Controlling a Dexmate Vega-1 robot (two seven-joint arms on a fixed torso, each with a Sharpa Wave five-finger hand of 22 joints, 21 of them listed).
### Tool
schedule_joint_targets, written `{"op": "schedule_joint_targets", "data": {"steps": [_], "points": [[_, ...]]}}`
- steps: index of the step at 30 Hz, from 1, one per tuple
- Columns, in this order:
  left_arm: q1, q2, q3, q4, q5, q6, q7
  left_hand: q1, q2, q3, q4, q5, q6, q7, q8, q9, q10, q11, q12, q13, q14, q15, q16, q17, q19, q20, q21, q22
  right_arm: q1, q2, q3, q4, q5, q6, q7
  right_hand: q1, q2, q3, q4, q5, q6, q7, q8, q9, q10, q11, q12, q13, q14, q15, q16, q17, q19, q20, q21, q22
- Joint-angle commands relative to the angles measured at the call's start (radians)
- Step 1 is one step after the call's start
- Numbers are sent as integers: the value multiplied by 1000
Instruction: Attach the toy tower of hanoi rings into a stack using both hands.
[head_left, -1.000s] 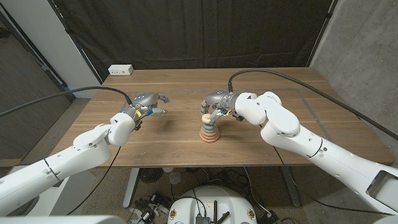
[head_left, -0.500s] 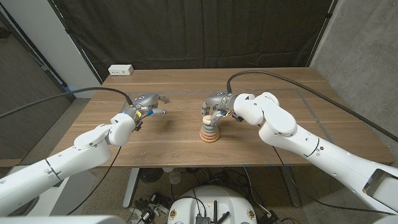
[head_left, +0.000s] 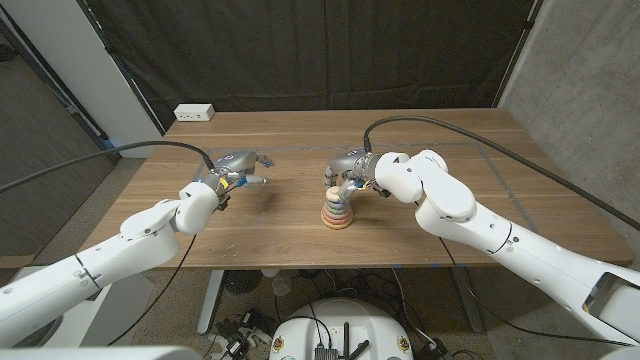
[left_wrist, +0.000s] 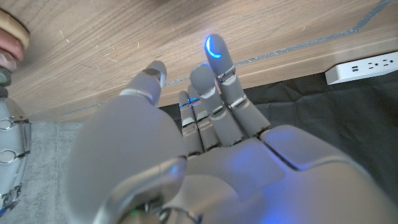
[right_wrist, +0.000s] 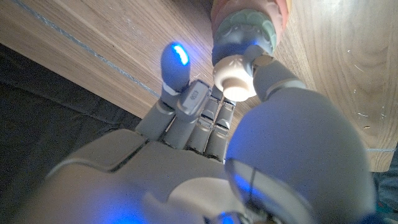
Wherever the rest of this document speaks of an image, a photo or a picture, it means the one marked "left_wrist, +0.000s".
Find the white power strip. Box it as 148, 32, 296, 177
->
325, 51, 398, 86

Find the grey tape outline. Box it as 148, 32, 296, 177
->
62, 0, 394, 116

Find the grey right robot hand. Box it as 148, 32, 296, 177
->
0, 96, 32, 218

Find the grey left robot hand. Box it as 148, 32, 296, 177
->
63, 33, 398, 224

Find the coral red toy ring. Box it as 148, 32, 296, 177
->
0, 28, 25, 62

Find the large orange toy ring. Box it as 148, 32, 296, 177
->
0, 8, 31, 50

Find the black backdrop curtain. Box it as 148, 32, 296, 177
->
158, 70, 398, 203

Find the green toy ring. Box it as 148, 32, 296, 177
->
0, 67, 12, 88

